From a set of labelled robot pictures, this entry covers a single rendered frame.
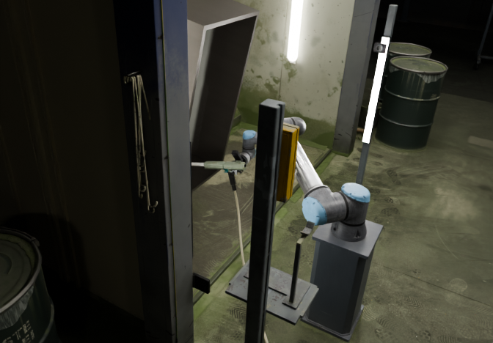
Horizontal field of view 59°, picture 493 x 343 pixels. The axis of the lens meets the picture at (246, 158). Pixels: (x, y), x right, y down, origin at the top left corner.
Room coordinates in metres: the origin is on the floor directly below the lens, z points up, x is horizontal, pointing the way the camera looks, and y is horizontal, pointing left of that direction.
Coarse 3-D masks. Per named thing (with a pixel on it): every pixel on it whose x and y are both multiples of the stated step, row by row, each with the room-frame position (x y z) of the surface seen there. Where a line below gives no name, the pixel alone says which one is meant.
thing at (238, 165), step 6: (210, 162) 2.61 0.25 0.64; (216, 162) 2.59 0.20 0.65; (222, 162) 2.58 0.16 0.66; (228, 162) 2.56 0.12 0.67; (234, 162) 2.55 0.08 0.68; (240, 162) 2.52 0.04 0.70; (210, 168) 2.59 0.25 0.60; (216, 168) 2.57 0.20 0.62; (222, 168) 2.55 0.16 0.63; (228, 168) 2.53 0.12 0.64; (234, 168) 2.51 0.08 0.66; (240, 168) 2.50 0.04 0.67; (228, 174) 2.54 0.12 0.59; (234, 180) 2.54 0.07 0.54; (234, 186) 2.53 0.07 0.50
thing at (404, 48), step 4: (392, 44) 5.36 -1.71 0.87; (396, 44) 5.37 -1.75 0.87; (400, 44) 5.38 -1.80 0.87; (404, 44) 5.38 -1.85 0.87; (392, 48) 5.16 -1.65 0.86; (396, 48) 5.17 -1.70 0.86; (400, 48) 5.18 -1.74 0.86; (404, 48) 5.19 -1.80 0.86; (408, 48) 5.20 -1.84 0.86; (412, 48) 5.19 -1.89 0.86; (416, 48) 5.22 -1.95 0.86; (420, 48) 5.22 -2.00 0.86; (424, 48) 5.21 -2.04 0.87; (400, 52) 5.00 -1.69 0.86; (404, 52) 5.01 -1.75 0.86; (408, 52) 5.02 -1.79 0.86; (412, 52) 5.03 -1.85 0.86; (416, 52) 5.04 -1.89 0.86; (420, 52) 5.05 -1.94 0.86; (424, 52) 5.06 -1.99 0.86; (428, 52) 5.05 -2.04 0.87
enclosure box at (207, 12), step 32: (192, 0) 2.59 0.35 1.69; (224, 0) 2.76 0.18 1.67; (192, 32) 2.23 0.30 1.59; (224, 32) 2.84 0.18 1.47; (192, 64) 2.23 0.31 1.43; (224, 64) 2.83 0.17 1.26; (192, 96) 2.24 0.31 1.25; (224, 96) 2.83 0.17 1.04; (192, 128) 2.95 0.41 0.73; (224, 128) 2.82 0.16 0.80; (192, 160) 2.87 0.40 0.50
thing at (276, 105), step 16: (272, 112) 1.15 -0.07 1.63; (272, 128) 1.15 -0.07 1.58; (272, 144) 1.15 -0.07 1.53; (256, 160) 1.17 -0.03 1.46; (272, 160) 1.15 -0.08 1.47; (256, 176) 1.17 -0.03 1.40; (272, 176) 1.15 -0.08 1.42; (256, 192) 1.17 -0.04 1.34; (272, 192) 1.16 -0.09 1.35; (256, 208) 1.17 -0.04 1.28; (272, 208) 1.18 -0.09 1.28; (256, 224) 1.16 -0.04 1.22; (272, 224) 1.18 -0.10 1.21; (256, 240) 1.16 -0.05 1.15; (272, 240) 1.19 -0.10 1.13; (256, 256) 1.16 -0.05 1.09; (256, 272) 1.16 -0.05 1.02; (256, 288) 1.16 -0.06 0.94; (256, 304) 1.15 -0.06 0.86; (256, 320) 1.15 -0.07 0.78; (256, 336) 1.15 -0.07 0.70
